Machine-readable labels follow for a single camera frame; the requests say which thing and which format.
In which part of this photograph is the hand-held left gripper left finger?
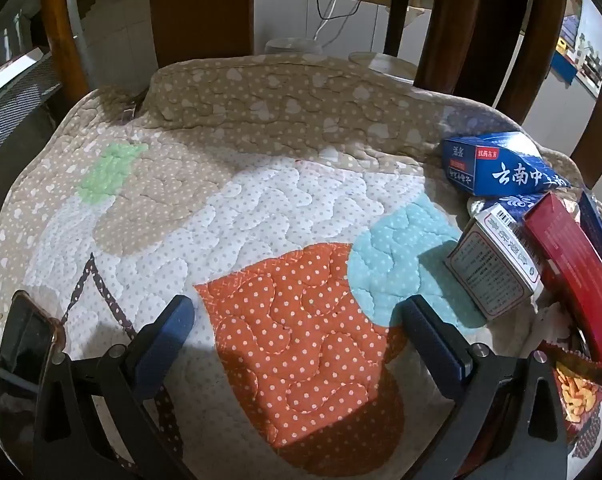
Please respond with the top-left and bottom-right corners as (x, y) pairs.
(31, 295), (196, 480)

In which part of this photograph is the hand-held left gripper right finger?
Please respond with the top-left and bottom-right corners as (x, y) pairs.
(400, 295), (569, 480)

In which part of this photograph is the red snack packet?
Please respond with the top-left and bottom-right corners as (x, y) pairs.
(541, 340), (602, 461)

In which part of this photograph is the white cardboard medicine box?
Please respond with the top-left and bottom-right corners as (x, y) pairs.
(445, 200), (544, 321)

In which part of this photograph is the black smartphone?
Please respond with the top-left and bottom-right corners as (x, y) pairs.
(0, 291), (68, 441)

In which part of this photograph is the long flat red carton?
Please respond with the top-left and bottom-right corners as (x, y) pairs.
(523, 191), (602, 366)

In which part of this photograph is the quilted polka dot seat cushion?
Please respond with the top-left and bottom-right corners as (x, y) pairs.
(0, 52), (602, 480)

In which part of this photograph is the blue cardboard medicine box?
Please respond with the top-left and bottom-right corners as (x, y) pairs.
(441, 131), (574, 197)

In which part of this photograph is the dark blue packet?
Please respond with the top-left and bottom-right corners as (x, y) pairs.
(578, 190), (602, 276)

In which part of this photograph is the white round container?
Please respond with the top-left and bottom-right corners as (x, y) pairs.
(348, 52), (420, 82)
(265, 37), (328, 57)

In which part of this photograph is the grey mesh office chair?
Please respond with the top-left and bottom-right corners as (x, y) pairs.
(0, 52), (64, 171)

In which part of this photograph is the blue storage shelf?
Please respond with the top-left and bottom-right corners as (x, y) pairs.
(555, 10), (602, 97)

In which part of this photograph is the wooden chair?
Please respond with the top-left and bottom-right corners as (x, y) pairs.
(41, 0), (602, 191)

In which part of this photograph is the black cable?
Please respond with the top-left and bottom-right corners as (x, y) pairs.
(315, 0), (362, 42)

